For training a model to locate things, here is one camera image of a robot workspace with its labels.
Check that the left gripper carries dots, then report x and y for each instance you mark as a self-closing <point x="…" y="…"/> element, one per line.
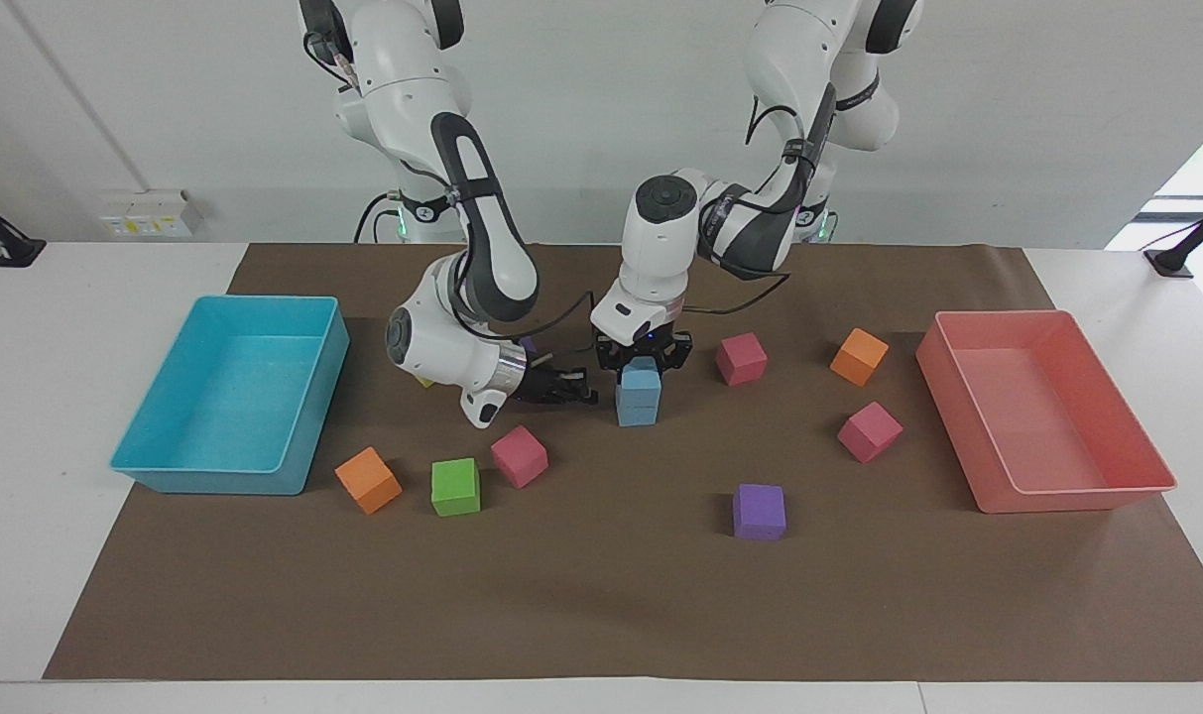
<point x="645" y="343"/>

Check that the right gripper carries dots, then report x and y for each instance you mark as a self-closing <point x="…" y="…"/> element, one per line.
<point x="538" y="383"/>

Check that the light blue foam block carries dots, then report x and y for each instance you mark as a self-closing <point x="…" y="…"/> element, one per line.
<point x="638" y="413"/>
<point x="642" y="382"/>

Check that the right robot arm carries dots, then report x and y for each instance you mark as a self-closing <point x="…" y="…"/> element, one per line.
<point x="413" y="89"/>

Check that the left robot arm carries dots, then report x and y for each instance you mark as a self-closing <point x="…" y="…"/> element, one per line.
<point x="651" y="248"/>

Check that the magenta foam block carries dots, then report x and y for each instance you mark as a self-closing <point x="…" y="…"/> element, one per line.
<point x="520" y="457"/>
<point x="870" y="432"/>
<point x="741" y="359"/>

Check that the green foam block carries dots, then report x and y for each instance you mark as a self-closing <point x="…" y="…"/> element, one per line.
<point x="456" y="488"/>

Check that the orange foam block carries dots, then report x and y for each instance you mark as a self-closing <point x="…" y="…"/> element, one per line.
<point x="859" y="356"/>
<point x="368" y="481"/>

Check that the light blue plastic bin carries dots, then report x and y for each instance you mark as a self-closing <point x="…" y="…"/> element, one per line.
<point x="229" y="407"/>

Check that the salmon pink plastic bin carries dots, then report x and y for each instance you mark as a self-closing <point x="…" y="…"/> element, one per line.
<point x="1042" y="412"/>

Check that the black stand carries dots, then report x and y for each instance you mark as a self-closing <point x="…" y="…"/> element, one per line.
<point x="1181" y="253"/>
<point x="11" y="248"/>

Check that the white wall socket box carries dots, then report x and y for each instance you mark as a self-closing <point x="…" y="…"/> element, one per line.
<point x="150" y="214"/>

